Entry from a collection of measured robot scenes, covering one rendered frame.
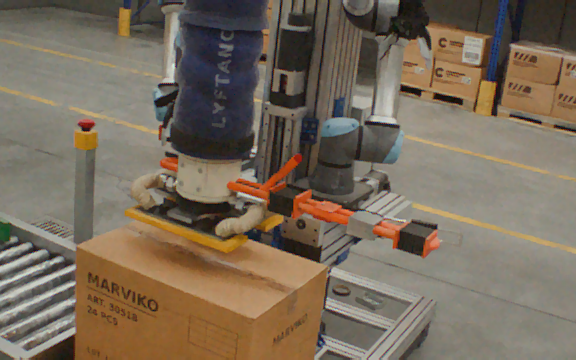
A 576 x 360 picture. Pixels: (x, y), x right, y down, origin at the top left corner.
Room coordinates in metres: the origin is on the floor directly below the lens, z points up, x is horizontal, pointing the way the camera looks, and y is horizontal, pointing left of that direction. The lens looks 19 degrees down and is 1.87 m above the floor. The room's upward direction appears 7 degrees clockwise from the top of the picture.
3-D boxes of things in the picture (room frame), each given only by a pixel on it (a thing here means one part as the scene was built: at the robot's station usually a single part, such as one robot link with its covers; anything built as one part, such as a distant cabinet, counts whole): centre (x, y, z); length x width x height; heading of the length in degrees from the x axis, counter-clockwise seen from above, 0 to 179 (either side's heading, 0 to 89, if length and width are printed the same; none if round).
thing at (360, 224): (1.76, -0.18, 1.17); 0.07 x 0.07 x 0.04; 64
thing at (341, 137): (2.42, -0.13, 1.20); 0.13 x 0.12 x 0.14; 90
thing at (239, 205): (1.97, 0.24, 1.12); 0.34 x 0.25 x 0.06; 64
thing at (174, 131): (1.97, 0.23, 1.30); 0.23 x 0.23 x 0.04
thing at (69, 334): (2.13, 0.56, 0.58); 0.70 x 0.03 x 0.06; 153
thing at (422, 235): (1.70, -0.30, 1.18); 0.08 x 0.07 x 0.05; 64
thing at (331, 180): (2.42, -0.12, 1.09); 0.15 x 0.15 x 0.10
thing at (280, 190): (1.86, 0.01, 1.18); 0.10 x 0.08 x 0.06; 154
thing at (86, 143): (2.84, 0.84, 0.50); 0.07 x 0.07 x 1.00; 63
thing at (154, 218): (1.88, 0.28, 1.08); 0.34 x 0.10 x 0.05; 64
